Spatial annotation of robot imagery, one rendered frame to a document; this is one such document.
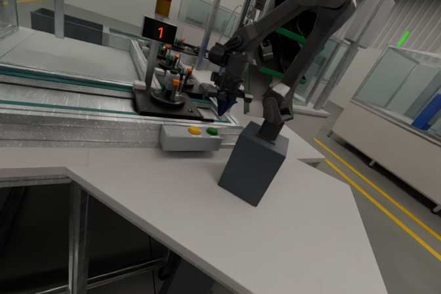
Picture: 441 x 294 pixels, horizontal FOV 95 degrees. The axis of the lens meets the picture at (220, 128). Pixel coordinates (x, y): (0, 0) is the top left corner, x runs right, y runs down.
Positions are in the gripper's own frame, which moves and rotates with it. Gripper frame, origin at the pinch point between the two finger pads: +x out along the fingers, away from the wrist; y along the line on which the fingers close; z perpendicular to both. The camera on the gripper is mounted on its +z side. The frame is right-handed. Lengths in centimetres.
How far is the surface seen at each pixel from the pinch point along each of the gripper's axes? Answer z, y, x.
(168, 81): 19.2, 14.1, -0.3
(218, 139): -3.5, -0.4, 11.1
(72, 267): -2, 42, 70
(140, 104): 14.3, 24.0, 8.5
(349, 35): 76, -159, -55
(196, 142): -3.4, 7.7, 12.4
